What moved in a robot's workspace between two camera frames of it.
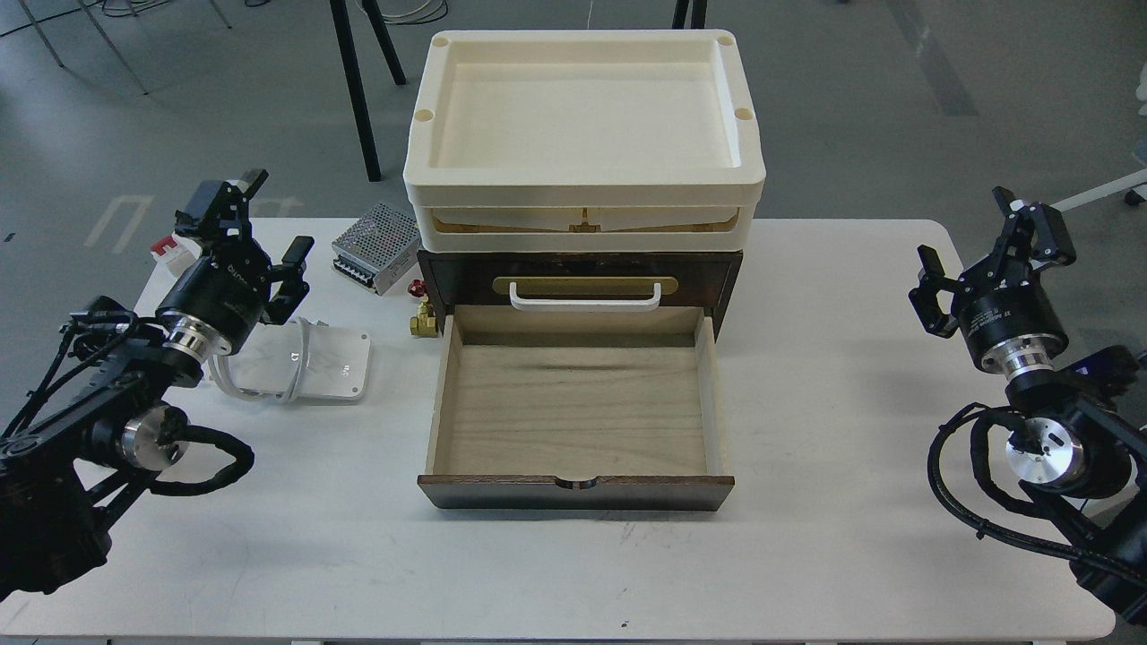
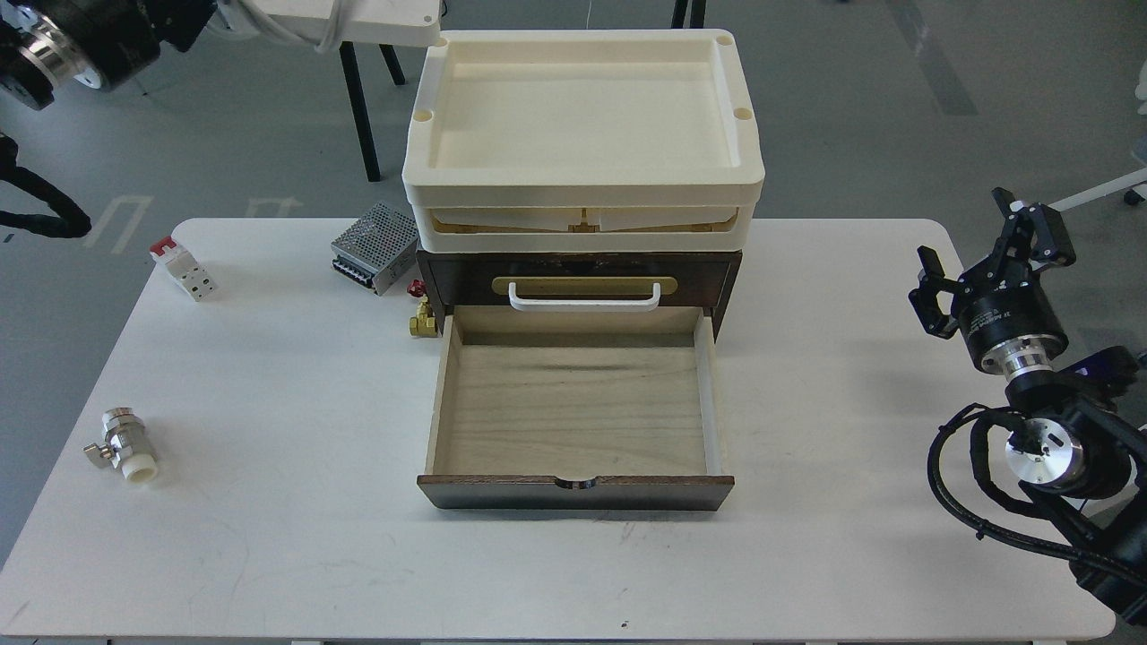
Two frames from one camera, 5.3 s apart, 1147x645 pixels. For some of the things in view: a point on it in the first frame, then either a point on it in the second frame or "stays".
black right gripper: (1034, 236) stays
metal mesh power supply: (377, 248) stays
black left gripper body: (219, 300) to (179, 22)
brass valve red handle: (425, 324) stays
